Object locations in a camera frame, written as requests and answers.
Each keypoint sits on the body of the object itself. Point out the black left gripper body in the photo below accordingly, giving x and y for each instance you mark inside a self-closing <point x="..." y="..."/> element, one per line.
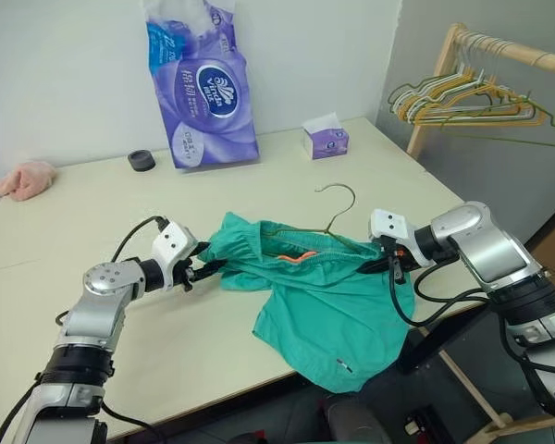
<point x="188" y="273"/>

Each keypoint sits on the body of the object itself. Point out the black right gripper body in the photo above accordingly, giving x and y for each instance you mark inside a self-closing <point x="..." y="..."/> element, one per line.
<point x="398" y="263"/>

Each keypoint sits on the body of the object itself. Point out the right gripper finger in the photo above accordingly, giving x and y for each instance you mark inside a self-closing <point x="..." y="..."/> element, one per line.
<point x="377" y="267"/>

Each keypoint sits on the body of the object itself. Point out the green shorts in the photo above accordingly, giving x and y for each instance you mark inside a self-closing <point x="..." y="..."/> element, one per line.
<point x="324" y="319"/>

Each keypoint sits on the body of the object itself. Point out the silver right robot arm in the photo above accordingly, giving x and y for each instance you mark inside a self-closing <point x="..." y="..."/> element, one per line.
<point x="485" y="250"/>

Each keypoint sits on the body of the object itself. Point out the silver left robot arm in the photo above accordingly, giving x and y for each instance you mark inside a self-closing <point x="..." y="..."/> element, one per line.
<point x="97" y="319"/>

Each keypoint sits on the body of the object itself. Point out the black round cap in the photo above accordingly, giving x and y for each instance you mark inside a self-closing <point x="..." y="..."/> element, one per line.
<point x="141" y="161"/>

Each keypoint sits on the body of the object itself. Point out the small purple tissue box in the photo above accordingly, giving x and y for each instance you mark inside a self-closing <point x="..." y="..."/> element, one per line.
<point x="328" y="143"/>

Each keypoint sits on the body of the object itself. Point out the purple toilet paper pack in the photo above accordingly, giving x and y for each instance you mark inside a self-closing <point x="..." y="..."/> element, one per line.
<point x="203" y="115"/>

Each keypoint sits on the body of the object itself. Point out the dark grey rounded shape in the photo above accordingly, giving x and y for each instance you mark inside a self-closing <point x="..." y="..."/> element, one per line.
<point x="353" y="423"/>

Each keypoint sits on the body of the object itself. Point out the small black box device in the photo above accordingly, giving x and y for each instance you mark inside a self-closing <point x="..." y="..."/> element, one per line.
<point x="421" y="421"/>

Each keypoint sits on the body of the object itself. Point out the pink fluffy cloth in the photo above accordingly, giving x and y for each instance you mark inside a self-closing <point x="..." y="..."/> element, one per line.
<point x="25" y="180"/>

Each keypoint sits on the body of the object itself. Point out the wooden clothes rack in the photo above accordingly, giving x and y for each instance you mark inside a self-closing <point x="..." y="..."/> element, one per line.
<point x="444" y="60"/>

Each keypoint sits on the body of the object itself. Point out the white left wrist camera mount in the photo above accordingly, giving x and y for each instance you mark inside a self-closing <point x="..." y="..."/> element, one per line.
<point x="171" y="245"/>

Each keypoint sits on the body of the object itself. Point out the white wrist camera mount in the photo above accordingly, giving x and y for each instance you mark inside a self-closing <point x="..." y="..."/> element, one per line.
<point x="390" y="224"/>
<point x="171" y="245"/>

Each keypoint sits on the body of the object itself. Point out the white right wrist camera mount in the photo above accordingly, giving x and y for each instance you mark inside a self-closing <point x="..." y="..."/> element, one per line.
<point x="390" y="224"/>

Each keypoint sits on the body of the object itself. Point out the black table leg bracket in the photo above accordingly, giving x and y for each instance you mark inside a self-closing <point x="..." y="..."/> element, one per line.
<point x="439" y="337"/>

